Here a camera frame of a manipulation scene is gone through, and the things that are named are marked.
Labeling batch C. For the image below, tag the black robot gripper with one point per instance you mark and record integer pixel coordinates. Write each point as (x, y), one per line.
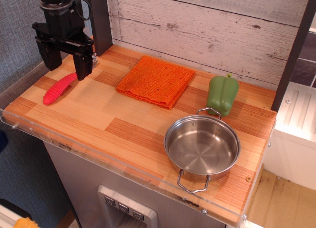
(64, 31)

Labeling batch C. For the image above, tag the orange cloth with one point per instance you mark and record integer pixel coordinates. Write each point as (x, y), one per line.
(155, 81)

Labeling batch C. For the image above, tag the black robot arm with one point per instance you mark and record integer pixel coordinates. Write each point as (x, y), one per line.
(63, 31)

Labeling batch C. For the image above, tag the grey toy kitchen cabinet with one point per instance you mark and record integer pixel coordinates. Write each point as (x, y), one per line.
(81, 178)

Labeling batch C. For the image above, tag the green toy bell pepper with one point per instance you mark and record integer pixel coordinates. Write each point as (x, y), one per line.
(222, 93)

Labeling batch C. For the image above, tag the silver dispenser panel with buttons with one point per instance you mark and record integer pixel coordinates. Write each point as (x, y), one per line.
(121, 211)

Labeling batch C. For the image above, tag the stainless steel pot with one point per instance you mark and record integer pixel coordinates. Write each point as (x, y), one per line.
(203, 148)

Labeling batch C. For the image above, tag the yellow object at bottom left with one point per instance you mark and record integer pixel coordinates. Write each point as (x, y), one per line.
(25, 223)

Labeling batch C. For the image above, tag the red handled toy fork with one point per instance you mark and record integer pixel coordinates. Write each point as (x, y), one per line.
(54, 92)

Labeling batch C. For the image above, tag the dark grey left post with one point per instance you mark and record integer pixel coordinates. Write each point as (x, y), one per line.
(101, 27)

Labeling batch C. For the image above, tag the dark grey post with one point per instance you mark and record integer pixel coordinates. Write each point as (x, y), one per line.
(101, 27)
(294, 54)

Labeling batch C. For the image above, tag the dark grey right post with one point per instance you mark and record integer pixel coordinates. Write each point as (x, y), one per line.
(294, 54)

